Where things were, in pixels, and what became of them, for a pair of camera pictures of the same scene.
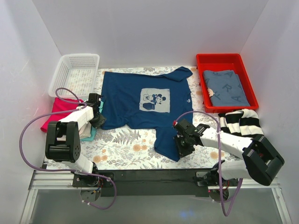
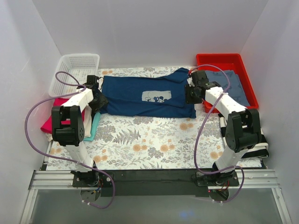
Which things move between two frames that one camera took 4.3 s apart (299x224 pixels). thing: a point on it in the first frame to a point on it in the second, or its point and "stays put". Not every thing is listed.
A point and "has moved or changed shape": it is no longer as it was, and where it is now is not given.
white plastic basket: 77,73 stays put
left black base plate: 82,180 stays put
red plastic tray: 207,62 stays put
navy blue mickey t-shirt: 156,101 has moved or changed shape
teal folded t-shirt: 93,129 stays put
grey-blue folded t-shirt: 225,88 stays put
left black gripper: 99,119 to 100,101
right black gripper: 183,148 to 190,94
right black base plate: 210,178 stays put
